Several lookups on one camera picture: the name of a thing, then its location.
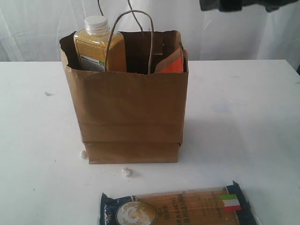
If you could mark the brown kraft pouch orange label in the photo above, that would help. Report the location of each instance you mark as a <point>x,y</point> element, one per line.
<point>172,64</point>

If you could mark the yellow grain container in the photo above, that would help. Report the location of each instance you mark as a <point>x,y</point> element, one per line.
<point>91,44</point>

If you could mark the blue spaghetti packet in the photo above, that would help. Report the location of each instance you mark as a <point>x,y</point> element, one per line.
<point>207,206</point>

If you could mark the brown paper bag with handles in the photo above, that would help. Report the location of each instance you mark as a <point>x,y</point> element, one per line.
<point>135,116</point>

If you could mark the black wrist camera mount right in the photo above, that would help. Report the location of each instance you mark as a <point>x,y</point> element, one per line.
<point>238,5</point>

